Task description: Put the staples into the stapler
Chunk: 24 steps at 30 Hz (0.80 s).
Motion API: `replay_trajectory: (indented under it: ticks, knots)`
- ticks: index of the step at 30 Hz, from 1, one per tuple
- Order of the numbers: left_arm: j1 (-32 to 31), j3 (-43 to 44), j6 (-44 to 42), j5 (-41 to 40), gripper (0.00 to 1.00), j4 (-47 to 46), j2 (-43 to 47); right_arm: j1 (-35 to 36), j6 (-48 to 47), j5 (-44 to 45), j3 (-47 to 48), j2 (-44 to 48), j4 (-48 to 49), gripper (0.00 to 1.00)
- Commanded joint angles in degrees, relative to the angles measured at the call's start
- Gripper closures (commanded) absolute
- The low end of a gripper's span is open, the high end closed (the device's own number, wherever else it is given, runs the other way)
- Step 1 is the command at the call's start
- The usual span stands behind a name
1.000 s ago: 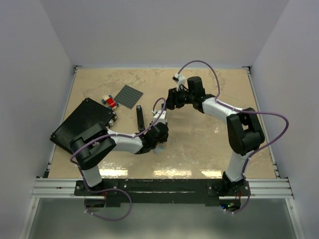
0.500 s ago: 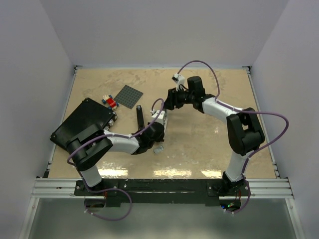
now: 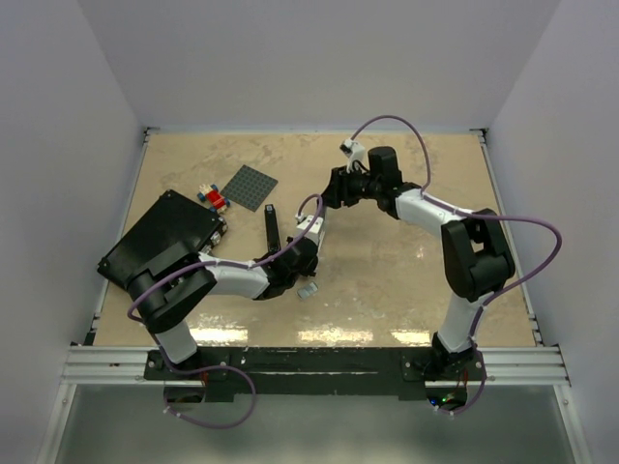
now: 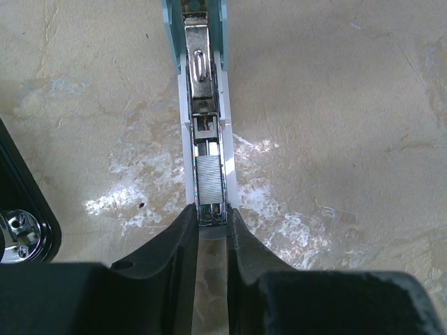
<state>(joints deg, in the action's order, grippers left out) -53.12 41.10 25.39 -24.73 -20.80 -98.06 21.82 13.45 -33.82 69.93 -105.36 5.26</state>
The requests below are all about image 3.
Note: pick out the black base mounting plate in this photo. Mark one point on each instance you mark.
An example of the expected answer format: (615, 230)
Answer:
(219, 374)

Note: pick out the staple box tray with staples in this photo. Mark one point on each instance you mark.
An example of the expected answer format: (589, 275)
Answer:
(307, 291)

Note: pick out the black flat case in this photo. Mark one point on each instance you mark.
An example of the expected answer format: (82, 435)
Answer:
(171, 231)

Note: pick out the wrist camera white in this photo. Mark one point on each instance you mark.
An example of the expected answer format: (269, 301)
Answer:
(354, 151)
(307, 227)

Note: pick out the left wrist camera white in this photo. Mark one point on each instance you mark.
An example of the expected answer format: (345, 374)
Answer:
(307, 227)

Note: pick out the light blue stapler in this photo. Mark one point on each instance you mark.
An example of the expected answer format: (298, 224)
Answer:
(321, 216)

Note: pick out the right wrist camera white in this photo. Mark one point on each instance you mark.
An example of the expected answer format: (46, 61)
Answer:
(354, 151)

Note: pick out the black stapler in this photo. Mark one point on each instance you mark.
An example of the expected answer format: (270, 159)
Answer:
(272, 229)

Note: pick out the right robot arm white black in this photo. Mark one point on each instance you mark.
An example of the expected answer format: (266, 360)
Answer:
(477, 260)

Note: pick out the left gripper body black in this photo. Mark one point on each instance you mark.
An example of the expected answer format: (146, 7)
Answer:
(309, 271)

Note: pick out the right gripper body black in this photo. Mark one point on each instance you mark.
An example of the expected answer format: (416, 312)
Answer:
(360, 187)

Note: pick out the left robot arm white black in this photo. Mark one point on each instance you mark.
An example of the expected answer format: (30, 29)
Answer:
(163, 305)

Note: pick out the red blue lego car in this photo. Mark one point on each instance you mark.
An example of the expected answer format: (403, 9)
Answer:
(212, 195)

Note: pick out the grey lego baseplate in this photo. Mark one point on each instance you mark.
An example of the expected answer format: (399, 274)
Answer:
(249, 188)

